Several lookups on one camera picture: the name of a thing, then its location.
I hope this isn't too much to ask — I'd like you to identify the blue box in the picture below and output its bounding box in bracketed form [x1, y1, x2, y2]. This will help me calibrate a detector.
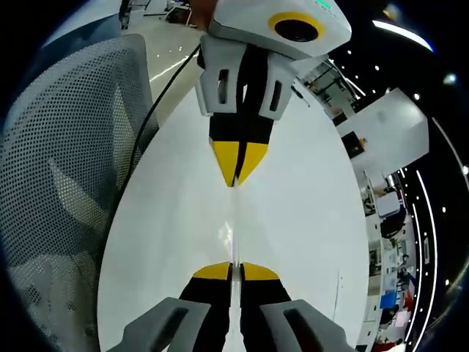
[380, 291, 399, 309]

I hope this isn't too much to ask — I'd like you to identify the curved ceiling light strip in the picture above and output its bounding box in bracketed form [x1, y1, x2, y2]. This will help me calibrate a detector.
[402, 168, 440, 345]

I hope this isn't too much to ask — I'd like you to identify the black square panel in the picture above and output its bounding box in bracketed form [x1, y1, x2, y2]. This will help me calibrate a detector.
[341, 131, 367, 159]

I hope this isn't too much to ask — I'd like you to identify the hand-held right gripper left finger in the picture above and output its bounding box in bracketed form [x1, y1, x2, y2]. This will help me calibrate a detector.
[105, 261, 234, 352]

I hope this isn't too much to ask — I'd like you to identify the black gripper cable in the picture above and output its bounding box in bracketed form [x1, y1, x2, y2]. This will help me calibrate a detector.
[95, 43, 203, 268]

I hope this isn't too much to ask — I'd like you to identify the row of white office desks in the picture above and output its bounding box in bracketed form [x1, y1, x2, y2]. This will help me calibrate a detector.
[361, 168, 421, 345]

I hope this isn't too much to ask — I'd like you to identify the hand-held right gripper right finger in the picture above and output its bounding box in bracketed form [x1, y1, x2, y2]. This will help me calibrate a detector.
[239, 261, 359, 352]

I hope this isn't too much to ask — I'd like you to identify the grey mesh office chair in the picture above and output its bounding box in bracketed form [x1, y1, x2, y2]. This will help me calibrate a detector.
[0, 33, 161, 352]

